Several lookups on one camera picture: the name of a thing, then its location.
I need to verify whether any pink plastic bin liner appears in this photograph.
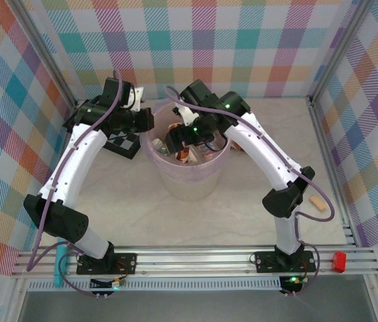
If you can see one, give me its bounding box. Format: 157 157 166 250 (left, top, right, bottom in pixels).
141 100 233 184

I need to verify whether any clear plastic bottle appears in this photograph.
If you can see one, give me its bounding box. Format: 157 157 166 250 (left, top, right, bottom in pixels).
153 138 172 155

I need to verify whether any white box orange logo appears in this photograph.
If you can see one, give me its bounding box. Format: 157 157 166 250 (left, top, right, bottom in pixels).
188 150 210 165

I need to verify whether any beige round waste bin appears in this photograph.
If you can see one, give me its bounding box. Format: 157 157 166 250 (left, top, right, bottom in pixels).
141 100 233 202

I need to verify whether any small wooden block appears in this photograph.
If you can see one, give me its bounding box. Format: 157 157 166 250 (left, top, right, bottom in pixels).
308 196 327 212

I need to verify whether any left controller board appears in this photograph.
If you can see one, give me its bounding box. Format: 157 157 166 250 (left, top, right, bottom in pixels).
89 276 125 298

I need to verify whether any controller board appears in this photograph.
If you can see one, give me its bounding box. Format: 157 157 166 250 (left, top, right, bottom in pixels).
89 276 125 298
278 274 307 298

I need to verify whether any teal plastic tool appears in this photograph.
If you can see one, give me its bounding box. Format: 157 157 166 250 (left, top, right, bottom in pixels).
54 243 70 288

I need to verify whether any right controller board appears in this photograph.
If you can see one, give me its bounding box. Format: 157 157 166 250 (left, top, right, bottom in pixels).
278 274 307 298

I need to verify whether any red plastic block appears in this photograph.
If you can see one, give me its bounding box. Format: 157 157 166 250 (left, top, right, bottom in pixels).
331 252 348 273

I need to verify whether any aluminium frame post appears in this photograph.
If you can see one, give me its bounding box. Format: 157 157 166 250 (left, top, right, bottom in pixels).
308 0 376 101
11 0 78 108

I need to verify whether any aluminium mounting rail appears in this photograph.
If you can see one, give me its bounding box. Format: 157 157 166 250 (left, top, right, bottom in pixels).
10 244 378 278

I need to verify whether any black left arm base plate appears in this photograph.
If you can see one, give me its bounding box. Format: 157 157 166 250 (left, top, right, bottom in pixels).
76 252 139 276

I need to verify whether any white slotted cable duct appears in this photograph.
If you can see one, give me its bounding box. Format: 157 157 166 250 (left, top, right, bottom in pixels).
27 277 283 292

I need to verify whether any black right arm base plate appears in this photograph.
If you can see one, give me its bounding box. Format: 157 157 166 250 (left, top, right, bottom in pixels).
254 250 317 274

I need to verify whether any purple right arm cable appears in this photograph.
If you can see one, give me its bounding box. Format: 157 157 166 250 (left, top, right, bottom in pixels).
164 85 336 297

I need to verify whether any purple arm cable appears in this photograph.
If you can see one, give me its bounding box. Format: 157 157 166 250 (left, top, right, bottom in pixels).
26 68 125 298
164 85 336 297

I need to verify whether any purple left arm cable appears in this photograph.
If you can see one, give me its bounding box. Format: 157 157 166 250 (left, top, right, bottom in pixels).
26 68 125 298

